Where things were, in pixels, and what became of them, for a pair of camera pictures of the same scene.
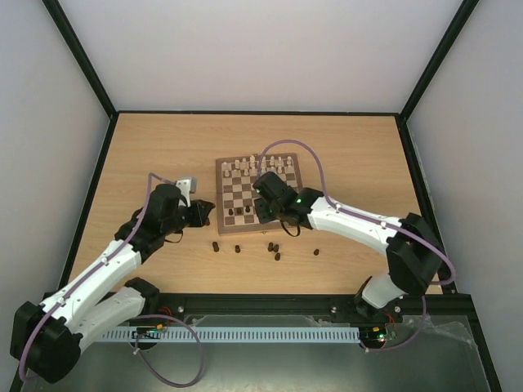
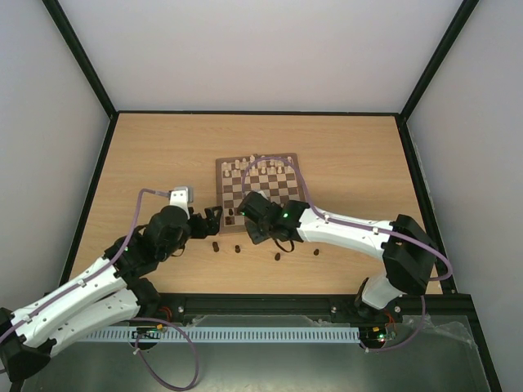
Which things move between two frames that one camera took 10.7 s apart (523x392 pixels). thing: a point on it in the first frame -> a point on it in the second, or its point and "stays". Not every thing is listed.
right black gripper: [263, 209] -> [250, 216]
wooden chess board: [235, 192] stays
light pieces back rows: [252, 166] stays
